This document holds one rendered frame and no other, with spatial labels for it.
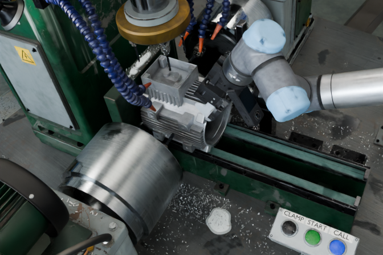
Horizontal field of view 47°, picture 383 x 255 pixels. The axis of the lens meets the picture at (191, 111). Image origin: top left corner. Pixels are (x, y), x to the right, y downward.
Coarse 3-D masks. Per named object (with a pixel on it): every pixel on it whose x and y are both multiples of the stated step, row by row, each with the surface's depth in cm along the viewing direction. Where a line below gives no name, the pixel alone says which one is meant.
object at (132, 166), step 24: (96, 144) 103; (120, 144) 101; (144, 144) 102; (72, 168) 100; (96, 168) 97; (120, 168) 97; (144, 168) 99; (168, 168) 103; (72, 192) 99; (96, 192) 95; (120, 192) 95; (144, 192) 98; (168, 192) 104; (120, 216) 94; (144, 216) 98
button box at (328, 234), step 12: (276, 216) 95; (288, 216) 94; (300, 216) 93; (276, 228) 94; (300, 228) 92; (312, 228) 91; (324, 228) 91; (276, 240) 93; (288, 240) 92; (300, 240) 91; (324, 240) 90; (348, 240) 89; (300, 252) 93; (312, 252) 90; (324, 252) 89; (348, 252) 88
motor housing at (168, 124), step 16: (192, 96) 117; (144, 112) 124; (160, 112) 120; (176, 112) 120; (192, 112) 117; (224, 112) 130; (160, 128) 124; (176, 128) 120; (192, 128) 117; (208, 128) 131; (224, 128) 129; (192, 144) 121; (208, 144) 123
